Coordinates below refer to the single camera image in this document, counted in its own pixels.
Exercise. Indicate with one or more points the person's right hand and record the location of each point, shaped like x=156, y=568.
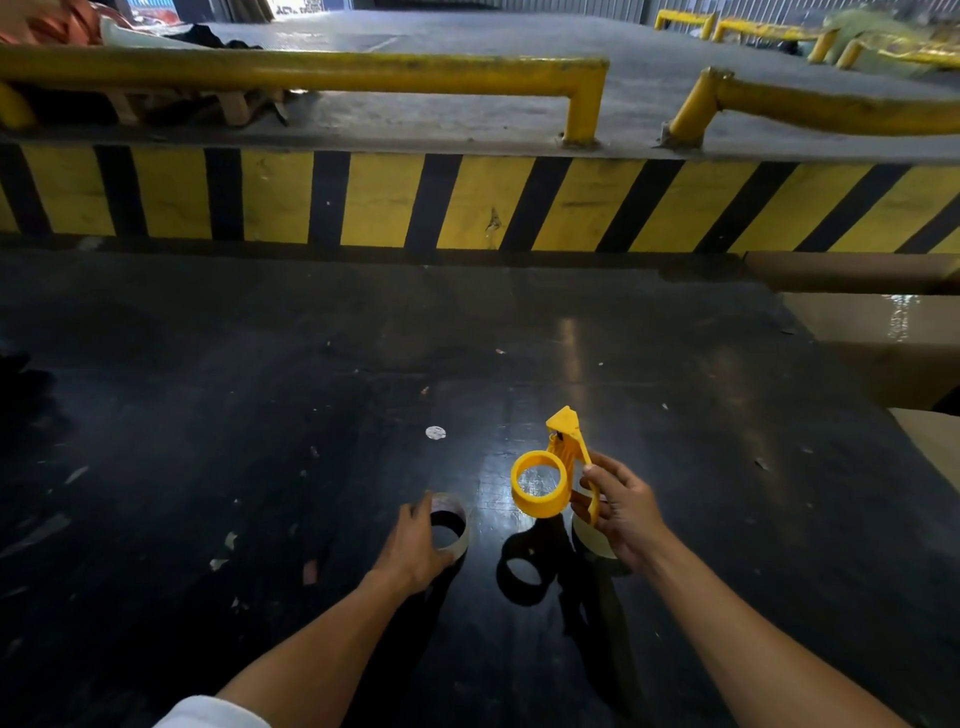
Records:
x=626, y=514

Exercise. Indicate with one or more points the person's left hand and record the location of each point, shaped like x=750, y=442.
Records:
x=409, y=551

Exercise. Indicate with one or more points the person's right thumb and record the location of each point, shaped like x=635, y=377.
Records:
x=602, y=474

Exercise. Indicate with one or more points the person's left thumb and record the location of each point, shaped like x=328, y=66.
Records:
x=445, y=562

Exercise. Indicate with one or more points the yellow plastic tape dispenser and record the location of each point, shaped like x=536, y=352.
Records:
x=537, y=507

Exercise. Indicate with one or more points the person's left forearm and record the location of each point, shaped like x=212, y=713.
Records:
x=319, y=652

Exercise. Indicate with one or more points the person's right forearm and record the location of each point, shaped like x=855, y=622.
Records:
x=750, y=645

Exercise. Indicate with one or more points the scattered paper scraps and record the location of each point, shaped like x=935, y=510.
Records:
x=218, y=563

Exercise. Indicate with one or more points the white sleeve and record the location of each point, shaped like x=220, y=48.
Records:
x=210, y=714

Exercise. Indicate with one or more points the yellow black striped dock edge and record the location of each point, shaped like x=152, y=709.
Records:
x=480, y=201

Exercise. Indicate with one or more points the large brown cardboard box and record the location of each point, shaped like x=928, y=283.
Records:
x=877, y=322

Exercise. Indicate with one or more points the green covered heap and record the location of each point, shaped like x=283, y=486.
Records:
x=870, y=26

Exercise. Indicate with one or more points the white plastic sheet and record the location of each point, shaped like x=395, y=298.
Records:
x=139, y=36

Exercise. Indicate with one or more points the orange bundle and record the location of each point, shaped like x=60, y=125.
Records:
x=64, y=22

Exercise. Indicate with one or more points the small yellow guard rail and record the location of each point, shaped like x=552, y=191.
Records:
x=900, y=54
x=684, y=18
x=772, y=31

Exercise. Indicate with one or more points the long yellow metal guard rail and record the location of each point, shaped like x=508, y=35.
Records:
x=315, y=71

